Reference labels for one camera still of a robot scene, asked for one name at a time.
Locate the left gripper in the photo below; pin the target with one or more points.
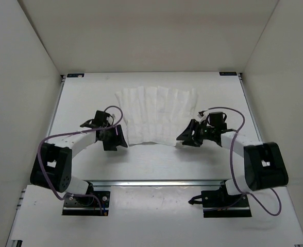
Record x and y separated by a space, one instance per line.
118 139

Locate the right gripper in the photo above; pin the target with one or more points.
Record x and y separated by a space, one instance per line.
188 134

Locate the white pleated skirt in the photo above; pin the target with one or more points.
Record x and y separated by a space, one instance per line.
156 114

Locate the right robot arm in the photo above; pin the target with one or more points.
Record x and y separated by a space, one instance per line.
264 167

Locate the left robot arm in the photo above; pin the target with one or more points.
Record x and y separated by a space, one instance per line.
52 168

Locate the right corner black label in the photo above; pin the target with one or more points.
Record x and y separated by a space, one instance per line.
227 73

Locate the corner black label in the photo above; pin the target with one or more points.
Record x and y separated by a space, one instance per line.
227 73
75 75

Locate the left corner black label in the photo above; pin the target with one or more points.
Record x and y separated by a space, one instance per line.
75 75

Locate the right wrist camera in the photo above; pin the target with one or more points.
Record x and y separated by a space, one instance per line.
203 115

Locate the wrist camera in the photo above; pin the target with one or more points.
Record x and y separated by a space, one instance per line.
112 117
203 115

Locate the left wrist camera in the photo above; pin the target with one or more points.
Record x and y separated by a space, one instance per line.
112 117

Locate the aluminium front table rail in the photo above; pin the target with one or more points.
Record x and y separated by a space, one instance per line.
155 183

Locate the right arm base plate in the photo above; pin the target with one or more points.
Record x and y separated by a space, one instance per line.
217 203

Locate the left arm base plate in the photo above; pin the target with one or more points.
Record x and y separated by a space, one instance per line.
97 204

